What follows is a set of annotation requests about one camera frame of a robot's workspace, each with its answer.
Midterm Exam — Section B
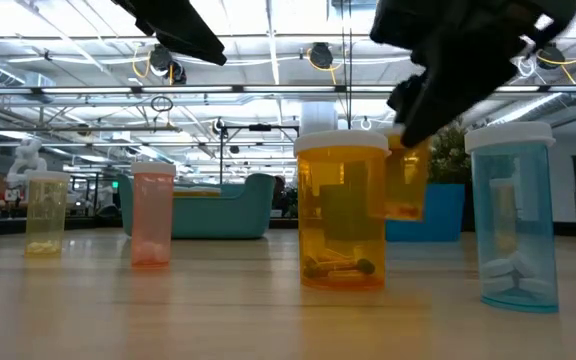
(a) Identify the yellow medicine bottle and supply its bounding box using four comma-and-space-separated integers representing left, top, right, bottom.
23, 170, 71, 259

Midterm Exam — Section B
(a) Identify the white robot figure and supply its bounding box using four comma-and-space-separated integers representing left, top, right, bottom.
6, 137, 49, 201

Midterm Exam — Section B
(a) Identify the blue plastic bin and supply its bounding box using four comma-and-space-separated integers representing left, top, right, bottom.
385, 183, 467, 243

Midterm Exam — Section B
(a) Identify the white round pillar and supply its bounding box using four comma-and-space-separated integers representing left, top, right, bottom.
299, 101, 340, 136

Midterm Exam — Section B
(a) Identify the teal plastic bin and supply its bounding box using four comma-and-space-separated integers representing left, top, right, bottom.
116, 172, 277, 240

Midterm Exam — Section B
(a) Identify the black stand frame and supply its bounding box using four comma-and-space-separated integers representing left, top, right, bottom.
217, 123, 301, 186

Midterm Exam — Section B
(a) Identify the pink medicine bottle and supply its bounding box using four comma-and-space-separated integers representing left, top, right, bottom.
130, 161, 177, 269

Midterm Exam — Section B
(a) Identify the blue medicine bottle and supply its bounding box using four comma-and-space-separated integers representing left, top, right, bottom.
464, 121, 561, 315

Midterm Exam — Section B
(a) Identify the potted green plant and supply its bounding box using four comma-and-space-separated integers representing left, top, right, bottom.
427, 117, 475, 232

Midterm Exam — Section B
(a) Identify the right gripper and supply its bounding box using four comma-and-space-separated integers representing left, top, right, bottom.
370, 0, 576, 147

